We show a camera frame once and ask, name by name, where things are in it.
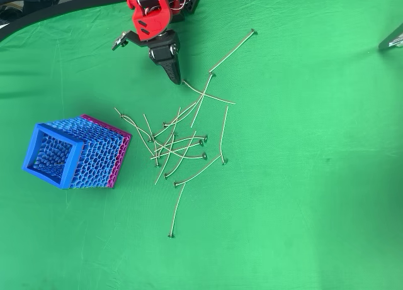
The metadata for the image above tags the candle wick with metal tab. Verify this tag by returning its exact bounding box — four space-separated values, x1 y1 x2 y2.
154 106 182 160
163 131 198 180
162 94 207 128
181 79 237 106
154 131 178 186
173 155 222 188
190 72 217 129
219 106 229 166
167 182 186 240
153 141 208 160
150 103 198 140
208 28 258 74
143 113 161 169
113 107 154 144
150 140 205 160
155 135 209 153

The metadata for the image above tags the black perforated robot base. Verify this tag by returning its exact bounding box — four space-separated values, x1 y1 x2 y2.
183 0 203 14

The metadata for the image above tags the blue magenta lattice basket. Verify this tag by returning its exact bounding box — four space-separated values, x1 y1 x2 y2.
21 113 132 190

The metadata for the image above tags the green cloth with black border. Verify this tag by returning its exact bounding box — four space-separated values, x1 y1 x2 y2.
0 0 403 290

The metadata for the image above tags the chrome stand pole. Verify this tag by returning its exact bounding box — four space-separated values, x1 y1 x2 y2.
377 21 403 51

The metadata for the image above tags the black gripper camera mount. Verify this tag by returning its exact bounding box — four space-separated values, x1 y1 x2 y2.
111 30 151 52

